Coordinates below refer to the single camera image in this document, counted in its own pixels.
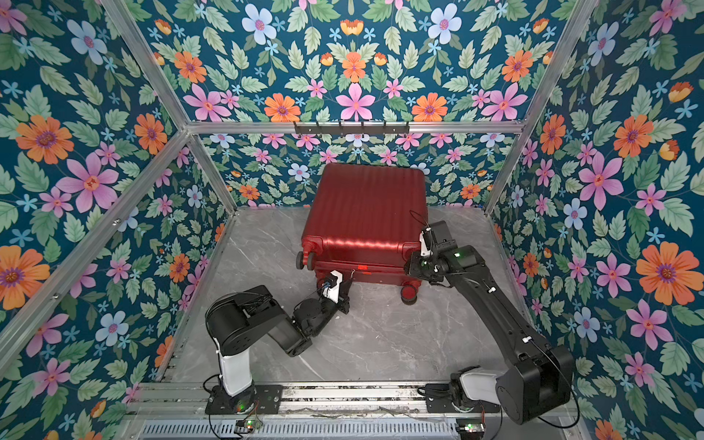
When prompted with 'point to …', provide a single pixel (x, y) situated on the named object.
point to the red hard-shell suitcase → (366, 220)
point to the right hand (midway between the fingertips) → (409, 265)
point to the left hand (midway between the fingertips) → (355, 275)
